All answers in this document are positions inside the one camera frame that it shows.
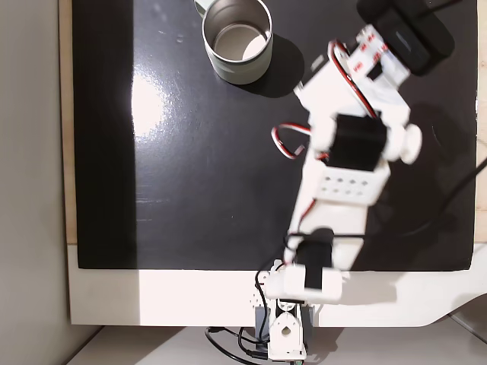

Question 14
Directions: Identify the black table mat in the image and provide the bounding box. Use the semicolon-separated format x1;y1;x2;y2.
71;0;479;273

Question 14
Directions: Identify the pale green steel cup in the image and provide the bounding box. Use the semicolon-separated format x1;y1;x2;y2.
193;0;274;85

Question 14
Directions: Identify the black base power cable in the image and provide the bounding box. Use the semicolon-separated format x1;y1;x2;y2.
204;269;272;361

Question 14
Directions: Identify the red white black servo cable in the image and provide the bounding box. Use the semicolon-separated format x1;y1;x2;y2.
328;39;382;119
271;122;314;161

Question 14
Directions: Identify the black oval camera box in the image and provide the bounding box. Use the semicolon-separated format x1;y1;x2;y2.
356;0;456;78

